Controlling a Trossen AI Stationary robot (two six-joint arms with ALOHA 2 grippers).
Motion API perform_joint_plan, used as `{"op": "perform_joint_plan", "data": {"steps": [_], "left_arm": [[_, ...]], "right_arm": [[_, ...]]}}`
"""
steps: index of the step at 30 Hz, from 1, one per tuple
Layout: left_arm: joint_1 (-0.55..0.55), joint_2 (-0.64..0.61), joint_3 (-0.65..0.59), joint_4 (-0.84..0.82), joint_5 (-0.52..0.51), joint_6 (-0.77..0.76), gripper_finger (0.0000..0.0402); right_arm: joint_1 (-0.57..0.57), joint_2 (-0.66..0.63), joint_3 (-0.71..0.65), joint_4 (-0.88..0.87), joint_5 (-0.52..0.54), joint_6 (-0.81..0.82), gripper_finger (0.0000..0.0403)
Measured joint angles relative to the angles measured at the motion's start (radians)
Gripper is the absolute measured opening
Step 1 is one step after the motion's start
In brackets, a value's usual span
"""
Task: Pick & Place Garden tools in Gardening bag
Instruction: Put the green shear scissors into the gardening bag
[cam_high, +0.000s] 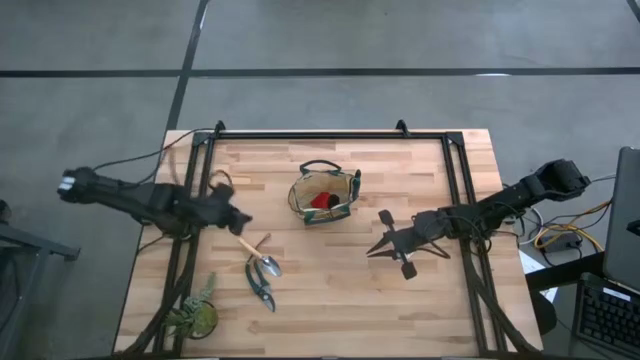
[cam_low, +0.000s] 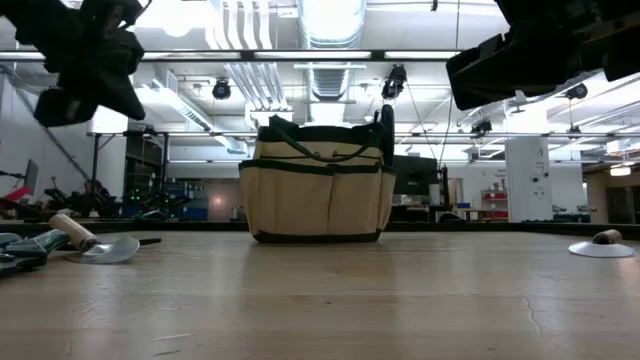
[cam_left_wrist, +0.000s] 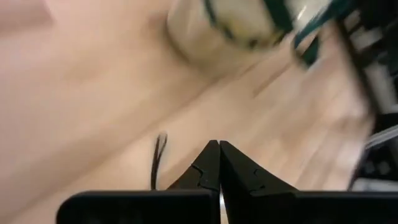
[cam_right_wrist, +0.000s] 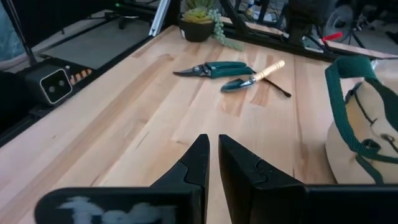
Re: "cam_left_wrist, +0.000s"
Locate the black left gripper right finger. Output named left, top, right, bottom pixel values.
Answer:
left=219, top=141, right=398, bottom=224

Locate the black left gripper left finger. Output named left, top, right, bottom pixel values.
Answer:
left=57, top=139, right=222, bottom=224

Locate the beige gardening bag green trim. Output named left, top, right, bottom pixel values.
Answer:
left=167, top=0, right=343, bottom=68

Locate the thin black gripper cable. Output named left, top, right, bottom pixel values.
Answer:
left=150, top=132, right=169, bottom=190

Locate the black aluminium table frame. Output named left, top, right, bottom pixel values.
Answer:
left=337, top=0, right=398, bottom=190

